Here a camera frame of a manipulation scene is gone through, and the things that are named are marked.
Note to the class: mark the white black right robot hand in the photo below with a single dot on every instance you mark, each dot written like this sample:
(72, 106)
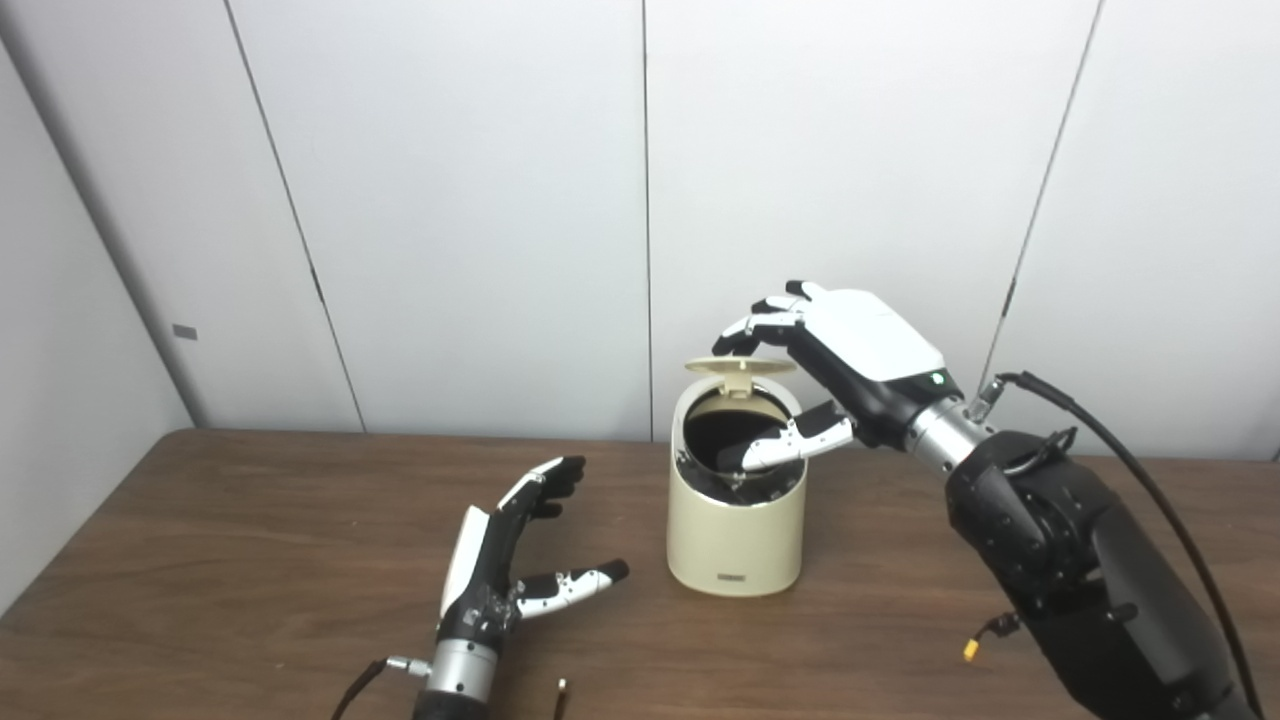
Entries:
(870, 350)

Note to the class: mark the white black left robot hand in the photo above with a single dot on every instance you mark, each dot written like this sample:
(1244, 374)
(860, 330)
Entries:
(480, 570)

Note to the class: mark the cream round bin lid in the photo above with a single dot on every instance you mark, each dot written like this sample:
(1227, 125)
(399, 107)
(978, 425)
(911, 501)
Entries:
(740, 368)

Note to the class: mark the cream-colored round bin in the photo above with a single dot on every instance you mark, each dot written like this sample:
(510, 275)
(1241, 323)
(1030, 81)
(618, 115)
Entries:
(735, 530)

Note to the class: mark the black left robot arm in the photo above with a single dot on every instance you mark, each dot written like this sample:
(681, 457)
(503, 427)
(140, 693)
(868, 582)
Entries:
(455, 685)

